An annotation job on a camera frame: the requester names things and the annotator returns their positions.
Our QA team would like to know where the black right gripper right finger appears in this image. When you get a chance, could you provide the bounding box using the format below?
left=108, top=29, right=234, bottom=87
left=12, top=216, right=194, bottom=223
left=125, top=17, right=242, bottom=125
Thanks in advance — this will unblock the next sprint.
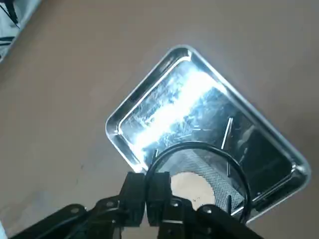
left=146, top=171, right=262, bottom=239

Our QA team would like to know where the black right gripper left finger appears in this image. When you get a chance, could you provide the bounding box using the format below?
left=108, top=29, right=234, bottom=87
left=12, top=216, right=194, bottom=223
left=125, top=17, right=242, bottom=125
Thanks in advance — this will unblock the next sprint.
left=9, top=171, right=147, bottom=239

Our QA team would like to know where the black wire tripod stand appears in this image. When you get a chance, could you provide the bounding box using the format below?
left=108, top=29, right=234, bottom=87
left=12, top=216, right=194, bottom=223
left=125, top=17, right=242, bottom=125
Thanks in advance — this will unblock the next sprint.
left=146, top=117, right=251, bottom=224

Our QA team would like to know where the steel tray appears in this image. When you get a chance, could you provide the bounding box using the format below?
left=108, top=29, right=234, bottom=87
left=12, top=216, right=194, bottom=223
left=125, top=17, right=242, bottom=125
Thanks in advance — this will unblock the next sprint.
left=105, top=44, right=312, bottom=224

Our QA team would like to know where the white workbench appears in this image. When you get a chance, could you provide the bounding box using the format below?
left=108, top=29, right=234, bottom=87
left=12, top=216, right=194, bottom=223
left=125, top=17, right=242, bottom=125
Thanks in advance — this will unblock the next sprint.
left=0, top=0, right=42, bottom=63

